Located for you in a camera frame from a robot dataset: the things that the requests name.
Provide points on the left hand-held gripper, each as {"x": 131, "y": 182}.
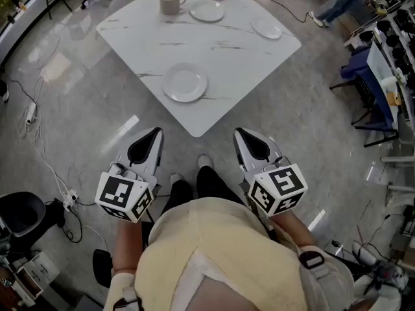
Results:
{"x": 123, "y": 193}

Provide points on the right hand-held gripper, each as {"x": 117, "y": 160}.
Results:
{"x": 279, "y": 186}

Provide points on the white plate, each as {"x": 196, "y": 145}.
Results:
{"x": 207, "y": 11}
{"x": 184, "y": 83}
{"x": 266, "y": 28}

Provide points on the person's right forearm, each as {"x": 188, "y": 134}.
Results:
{"x": 291, "y": 228}

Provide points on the person's left forearm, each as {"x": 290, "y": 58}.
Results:
{"x": 126, "y": 248}

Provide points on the person's left shoe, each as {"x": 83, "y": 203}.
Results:
{"x": 176, "y": 177}

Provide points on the person's shoe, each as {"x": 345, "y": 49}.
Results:
{"x": 176, "y": 177}
{"x": 205, "y": 160}

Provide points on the person's right shoe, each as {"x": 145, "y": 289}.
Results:
{"x": 205, "y": 160}

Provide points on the person's black trousers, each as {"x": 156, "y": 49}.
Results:
{"x": 210, "y": 183}

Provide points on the white power strip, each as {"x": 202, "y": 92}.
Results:
{"x": 30, "y": 112}
{"x": 69, "y": 199}

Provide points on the person's yellow knit top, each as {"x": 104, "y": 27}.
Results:
{"x": 210, "y": 238}

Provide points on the black mesh chair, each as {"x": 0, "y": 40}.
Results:
{"x": 102, "y": 266}

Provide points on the blue cloth covered chair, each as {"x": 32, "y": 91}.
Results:
{"x": 360, "y": 63}

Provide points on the beige mug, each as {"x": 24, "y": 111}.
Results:
{"x": 169, "y": 3}

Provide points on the yellow carton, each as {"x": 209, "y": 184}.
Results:
{"x": 394, "y": 99}

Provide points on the white paper roll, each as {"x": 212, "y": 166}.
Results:
{"x": 389, "y": 83}

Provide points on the white board panel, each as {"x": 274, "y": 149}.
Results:
{"x": 377, "y": 63}

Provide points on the small white drawer box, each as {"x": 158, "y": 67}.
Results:
{"x": 37, "y": 271}

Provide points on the group of black devices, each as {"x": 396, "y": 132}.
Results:
{"x": 394, "y": 41}

